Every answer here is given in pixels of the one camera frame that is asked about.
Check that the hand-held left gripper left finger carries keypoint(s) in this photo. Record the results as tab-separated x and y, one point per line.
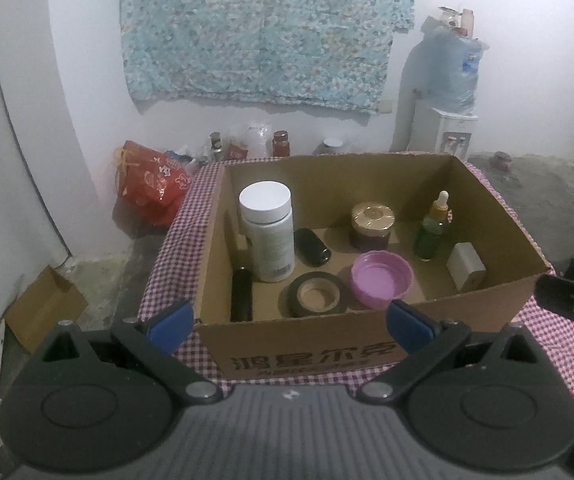
172	325

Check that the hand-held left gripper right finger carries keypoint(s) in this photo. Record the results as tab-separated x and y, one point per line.
407	327

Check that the brown cardboard box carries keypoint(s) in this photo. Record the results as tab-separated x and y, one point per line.
467	320

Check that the black cylinder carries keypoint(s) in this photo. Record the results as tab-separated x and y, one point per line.
242	295

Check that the white plug charger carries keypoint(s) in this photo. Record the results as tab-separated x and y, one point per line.
464	267

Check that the green dropper bottle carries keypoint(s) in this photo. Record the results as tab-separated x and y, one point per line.
432	235

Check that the dark jar with gold lid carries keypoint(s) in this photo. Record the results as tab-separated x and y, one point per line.
372	227

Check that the white plastic bottle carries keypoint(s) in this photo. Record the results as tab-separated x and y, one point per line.
267	230

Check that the pink plastic bowl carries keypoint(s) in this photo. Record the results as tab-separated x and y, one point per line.
382	280

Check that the black tape roll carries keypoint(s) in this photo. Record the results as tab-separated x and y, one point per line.
294	305

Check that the small black jar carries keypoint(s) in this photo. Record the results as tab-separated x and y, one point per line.
313	247

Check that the small open cardboard box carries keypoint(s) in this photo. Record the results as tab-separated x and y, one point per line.
42	310

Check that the red plastic bag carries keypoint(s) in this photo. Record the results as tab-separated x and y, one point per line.
152	185

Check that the glass jar with dark lid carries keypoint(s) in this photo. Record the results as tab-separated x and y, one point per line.
215	147

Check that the red packet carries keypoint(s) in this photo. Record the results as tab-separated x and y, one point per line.
238	151

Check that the jar with white lid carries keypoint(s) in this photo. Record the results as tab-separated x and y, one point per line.
329	146

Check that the white water dispenser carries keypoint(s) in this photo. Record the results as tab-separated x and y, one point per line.
432	130

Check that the clear plastic bag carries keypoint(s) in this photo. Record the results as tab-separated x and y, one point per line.
257	135

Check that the blue water jug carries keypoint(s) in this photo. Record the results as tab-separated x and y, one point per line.
447	70

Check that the small pink bottle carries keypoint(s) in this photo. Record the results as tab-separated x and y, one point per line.
468	22

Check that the white wall socket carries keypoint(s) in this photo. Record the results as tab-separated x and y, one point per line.
386	106

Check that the blue floral wall cloth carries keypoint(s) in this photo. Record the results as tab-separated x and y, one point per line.
267	30

